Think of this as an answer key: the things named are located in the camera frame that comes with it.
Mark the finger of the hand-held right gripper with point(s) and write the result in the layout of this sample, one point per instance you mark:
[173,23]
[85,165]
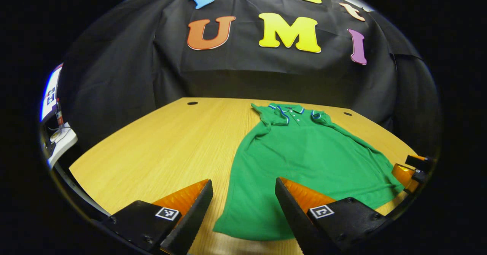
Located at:
[416,161]
[403,175]

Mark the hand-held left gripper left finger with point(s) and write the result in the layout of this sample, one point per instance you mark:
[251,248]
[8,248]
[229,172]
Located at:
[190,228]

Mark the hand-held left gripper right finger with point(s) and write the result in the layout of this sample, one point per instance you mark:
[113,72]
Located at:
[295,220]

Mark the green T-shirt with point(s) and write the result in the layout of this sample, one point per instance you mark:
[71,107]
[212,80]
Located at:
[304,163]

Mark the black backdrop cloth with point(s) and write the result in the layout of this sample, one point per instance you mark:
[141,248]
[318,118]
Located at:
[266,76]

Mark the white side table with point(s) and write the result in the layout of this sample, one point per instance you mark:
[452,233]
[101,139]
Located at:
[62,144]

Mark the round white object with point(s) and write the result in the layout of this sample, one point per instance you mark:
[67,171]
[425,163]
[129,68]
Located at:
[56,135]

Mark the small red bottle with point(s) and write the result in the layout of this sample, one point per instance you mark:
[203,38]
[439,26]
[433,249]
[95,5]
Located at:
[59,114]

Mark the computer monitor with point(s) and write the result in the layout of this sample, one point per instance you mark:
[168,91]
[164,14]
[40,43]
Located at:
[50,95]

